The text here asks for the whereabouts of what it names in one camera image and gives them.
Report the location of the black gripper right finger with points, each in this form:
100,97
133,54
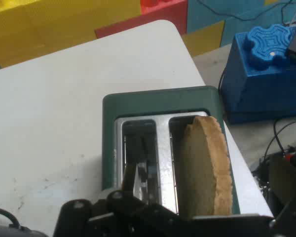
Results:
232,228

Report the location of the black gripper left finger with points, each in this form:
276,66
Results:
128,214

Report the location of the toasted bread slice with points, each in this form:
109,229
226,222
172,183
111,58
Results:
199,168

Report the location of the green two-slot toaster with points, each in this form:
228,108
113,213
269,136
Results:
150,103

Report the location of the blue printed box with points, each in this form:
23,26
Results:
261,93

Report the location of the blue printed knob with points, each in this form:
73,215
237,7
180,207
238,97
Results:
264,44

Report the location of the small yellow foam block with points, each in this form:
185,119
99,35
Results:
204,37

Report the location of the low red foam block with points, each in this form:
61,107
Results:
162,17

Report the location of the blue foam block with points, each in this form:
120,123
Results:
212,12

